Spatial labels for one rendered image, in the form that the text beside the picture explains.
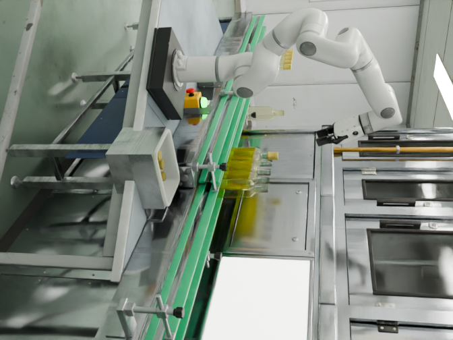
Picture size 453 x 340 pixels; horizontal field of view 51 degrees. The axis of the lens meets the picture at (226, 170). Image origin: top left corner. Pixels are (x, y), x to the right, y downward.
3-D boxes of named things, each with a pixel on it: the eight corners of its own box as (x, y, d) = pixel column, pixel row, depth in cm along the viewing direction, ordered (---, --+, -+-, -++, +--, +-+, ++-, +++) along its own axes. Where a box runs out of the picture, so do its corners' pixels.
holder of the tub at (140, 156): (145, 220, 165) (167, 221, 163) (127, 154, 149) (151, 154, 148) (160, 190, 178) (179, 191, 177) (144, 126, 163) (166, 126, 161)
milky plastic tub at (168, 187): (143, 209, 161) (168, 210, 160) (129, 154, 149) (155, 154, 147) (158, 179, 175) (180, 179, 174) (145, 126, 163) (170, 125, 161)
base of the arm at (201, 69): (168, 69, 167) (210, 69, 164) (172, 40, 172) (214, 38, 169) (179, 93, 181) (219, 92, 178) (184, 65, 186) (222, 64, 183)
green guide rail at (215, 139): (195, 166, 177) (216, 167, 175) (195, 164, 176) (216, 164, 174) (253, 17, 317) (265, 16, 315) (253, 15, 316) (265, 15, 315)
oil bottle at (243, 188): (200, 197, 186) (255, 199, 182) (198, 186, 183) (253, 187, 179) (203, 189, 191) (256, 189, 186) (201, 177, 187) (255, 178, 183)
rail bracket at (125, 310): (106, 341, 128) (187, 347, 123) (89, 299, 118) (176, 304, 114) (113, 325, 132) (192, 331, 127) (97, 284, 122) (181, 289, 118)
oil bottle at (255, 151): (212, 164, 205) (261, 164, 200) (210, 154, 202) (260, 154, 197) (214, 157, 209) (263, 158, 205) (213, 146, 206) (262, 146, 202)
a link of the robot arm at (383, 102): (348, 61, 161) (375, 105, 171) (351, 81, 151) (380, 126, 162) (371, 48, 157) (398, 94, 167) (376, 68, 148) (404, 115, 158)
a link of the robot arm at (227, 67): (222, 67, 182) (263, 66, 179) (217, 93, 175) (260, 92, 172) (218, 48, 174) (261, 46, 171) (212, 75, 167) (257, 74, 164)
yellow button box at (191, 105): (183, 113, 207) (199, 113, 205) (180, 98, 203) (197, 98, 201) (187, 106, 213) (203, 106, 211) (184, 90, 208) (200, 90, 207)
